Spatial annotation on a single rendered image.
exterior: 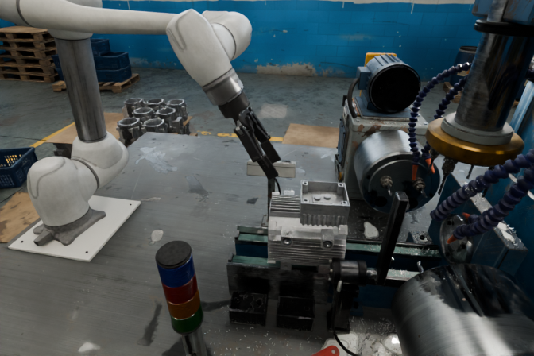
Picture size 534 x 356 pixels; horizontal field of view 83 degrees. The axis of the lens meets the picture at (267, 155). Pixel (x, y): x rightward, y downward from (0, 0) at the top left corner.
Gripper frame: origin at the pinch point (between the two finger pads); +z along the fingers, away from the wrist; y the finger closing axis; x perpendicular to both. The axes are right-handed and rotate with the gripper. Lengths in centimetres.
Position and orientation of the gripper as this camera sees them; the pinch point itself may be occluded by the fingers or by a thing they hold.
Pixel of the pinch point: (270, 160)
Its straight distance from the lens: 82.0
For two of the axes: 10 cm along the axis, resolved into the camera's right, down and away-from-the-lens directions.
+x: -8.6, 3.9, 3.3
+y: 1.1, -4.9, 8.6
